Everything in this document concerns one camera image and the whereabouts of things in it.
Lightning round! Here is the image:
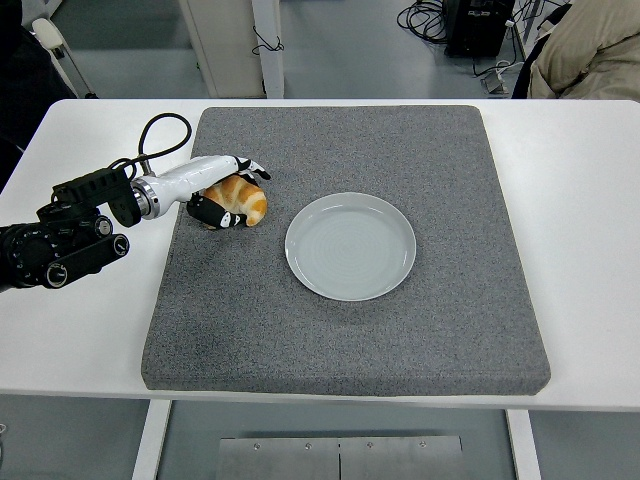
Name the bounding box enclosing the white chair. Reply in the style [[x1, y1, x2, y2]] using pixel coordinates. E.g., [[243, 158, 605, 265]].
[[31, 17, 99, 100]]

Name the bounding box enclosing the round grey plate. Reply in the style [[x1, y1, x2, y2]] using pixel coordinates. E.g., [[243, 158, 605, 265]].
[[284, 192, 418, 303]]

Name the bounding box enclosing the white table leg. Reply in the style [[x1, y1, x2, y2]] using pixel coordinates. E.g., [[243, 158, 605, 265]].
[[130, 399, 174, 480], [504, 409, 544, 480]]

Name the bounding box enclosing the grey fabric mat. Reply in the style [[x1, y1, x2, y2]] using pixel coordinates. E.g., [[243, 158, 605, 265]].
[[140, 105, 552, 399]]

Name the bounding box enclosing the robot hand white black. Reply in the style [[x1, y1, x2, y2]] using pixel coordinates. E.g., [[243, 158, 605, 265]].
[[149, 154, 273, 231]]

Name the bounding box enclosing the grey metal plate with screws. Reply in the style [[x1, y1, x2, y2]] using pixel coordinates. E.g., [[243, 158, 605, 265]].
[[215, 435, 466, 480]]

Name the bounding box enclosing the golden croissant bread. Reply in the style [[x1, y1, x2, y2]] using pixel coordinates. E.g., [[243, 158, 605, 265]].
[[202, 174, 269, 229]]

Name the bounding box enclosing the white cabinet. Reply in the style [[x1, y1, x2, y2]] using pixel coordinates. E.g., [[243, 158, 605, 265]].
[[177, 0, 266, 99]]

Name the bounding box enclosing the thin black cable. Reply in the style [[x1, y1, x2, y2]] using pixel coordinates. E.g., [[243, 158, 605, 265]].
[[251, 24, 286, 57]]

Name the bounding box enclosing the black computer case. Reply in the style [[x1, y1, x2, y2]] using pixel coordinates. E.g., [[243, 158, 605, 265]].
[[444, 0, 516, 59]]

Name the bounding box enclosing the white post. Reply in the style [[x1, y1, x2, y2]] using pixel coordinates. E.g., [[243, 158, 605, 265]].
[[249, 0, 286, 100]]

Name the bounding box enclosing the black chair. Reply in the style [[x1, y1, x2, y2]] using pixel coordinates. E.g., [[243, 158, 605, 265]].
[[510, 3, 574, 100]]

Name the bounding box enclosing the person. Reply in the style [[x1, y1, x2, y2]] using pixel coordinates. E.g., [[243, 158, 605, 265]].
[[0, 0, 79, 194], [527, 0, 640, 104]]

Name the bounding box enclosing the black cable bundle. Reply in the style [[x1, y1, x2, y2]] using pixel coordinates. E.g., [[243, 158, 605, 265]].
[[397, 0, 451, 46]]

